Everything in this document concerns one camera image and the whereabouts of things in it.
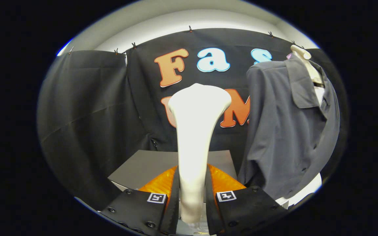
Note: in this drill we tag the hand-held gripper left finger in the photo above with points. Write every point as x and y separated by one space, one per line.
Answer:
175 196

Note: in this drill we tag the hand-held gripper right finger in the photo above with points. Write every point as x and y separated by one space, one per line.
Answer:
209 196

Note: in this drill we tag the grey button shirt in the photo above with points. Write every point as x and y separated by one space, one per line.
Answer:
281 131

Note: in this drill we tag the grey cabinet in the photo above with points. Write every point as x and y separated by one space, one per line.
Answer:
143 167

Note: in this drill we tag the black backdrop cloth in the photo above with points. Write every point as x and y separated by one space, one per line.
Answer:
87 114

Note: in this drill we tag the row of black clips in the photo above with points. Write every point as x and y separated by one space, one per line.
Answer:
190 29

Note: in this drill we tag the white mannequin torso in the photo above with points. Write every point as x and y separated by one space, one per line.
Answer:
302 52

